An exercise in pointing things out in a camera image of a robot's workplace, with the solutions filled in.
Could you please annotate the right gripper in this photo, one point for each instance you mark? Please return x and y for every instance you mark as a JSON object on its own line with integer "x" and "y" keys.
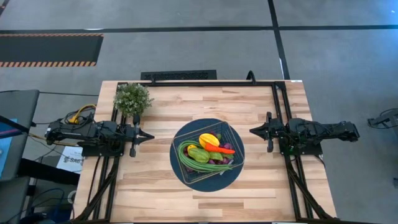
{"x": 273, "y": 132}

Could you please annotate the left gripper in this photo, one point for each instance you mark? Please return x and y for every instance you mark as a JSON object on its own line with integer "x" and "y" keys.
{"x": 136, "y": 137}

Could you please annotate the orange carrot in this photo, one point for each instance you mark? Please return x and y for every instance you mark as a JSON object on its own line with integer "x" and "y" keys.
{"x": 219, "y": 149}

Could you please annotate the green bean bundle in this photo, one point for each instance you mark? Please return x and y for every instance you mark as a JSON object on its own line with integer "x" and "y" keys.
{"x": 186, "y": 160}

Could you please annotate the light green lumpy vegetable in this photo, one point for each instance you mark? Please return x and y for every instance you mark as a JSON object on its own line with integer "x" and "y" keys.
{"x": 215, "y": 156}

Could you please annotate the yellow mango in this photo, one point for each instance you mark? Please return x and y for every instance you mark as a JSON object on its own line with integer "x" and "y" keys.
{"x": 209, "y": 140}

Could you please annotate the green chayote squash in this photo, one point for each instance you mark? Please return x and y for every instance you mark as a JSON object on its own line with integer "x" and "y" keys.
{"x": 199, "y": 155}

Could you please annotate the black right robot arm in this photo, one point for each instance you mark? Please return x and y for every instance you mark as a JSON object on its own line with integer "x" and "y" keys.
{"x": 311, "y": 129}

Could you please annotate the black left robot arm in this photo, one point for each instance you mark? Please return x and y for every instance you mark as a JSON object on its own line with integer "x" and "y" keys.
{"x": 93, "y": 129}

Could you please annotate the potted green plant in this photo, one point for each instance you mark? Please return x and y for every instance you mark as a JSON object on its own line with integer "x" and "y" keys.
{"x": 133, "y": 99}

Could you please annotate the black table clamp hook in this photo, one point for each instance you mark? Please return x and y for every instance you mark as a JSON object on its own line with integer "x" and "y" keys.
{"x": 250, "y": 76}

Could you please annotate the black perforated floor mat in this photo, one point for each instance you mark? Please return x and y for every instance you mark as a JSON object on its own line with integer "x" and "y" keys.
{"x": 178, "y": 75}

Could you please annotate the round blue woven placemat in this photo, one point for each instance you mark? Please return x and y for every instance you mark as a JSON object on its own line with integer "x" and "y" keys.
{"x": 208, "y": 183}

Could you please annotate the white printed paper sheet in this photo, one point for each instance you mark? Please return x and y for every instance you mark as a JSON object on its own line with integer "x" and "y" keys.
{"x": 71, "y": 160}

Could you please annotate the black orange striped floor mat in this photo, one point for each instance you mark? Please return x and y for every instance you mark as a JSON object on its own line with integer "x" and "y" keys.
{"x": 49, "y": 49}

